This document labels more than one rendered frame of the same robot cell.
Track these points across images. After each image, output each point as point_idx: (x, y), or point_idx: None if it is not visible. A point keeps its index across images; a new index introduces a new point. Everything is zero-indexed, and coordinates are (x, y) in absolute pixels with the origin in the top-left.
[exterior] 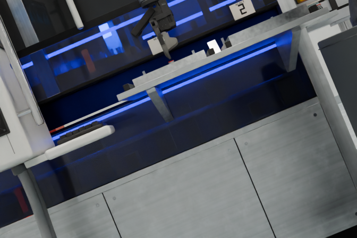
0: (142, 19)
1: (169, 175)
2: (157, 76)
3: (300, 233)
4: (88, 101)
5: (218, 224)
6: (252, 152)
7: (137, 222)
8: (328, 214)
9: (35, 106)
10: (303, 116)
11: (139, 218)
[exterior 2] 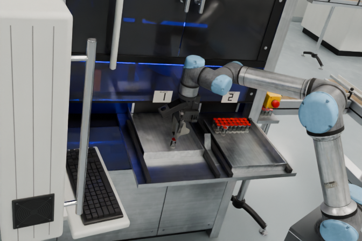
0: (175, 108)
1: (115, 179)
2: (163, 156)
3: (173, 227)
4: (77, 104)
5: (129, 213)
6: None
7: None
8: (194, 221)
9: (83, 202)
10: None
11: None
